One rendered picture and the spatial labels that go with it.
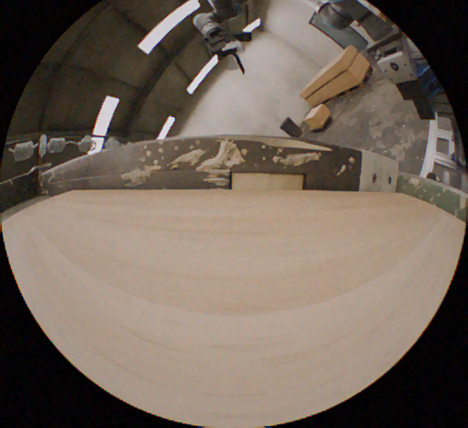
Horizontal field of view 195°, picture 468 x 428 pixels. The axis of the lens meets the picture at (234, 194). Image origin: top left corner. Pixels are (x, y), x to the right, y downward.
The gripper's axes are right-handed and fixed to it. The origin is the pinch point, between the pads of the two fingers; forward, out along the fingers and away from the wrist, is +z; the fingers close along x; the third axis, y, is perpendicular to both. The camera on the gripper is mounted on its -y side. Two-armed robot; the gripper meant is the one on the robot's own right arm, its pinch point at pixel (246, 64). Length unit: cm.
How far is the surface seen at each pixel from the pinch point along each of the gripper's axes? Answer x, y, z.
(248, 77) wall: -488, -139, -230
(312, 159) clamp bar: 30.6, 8.3, 30.6
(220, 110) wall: -488, 20, -154
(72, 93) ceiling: -65, 207, -229
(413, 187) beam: 33, -10, 41
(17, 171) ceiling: 53, 322, -168
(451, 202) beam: 43, -11, 41
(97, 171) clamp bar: 32, 34, 18
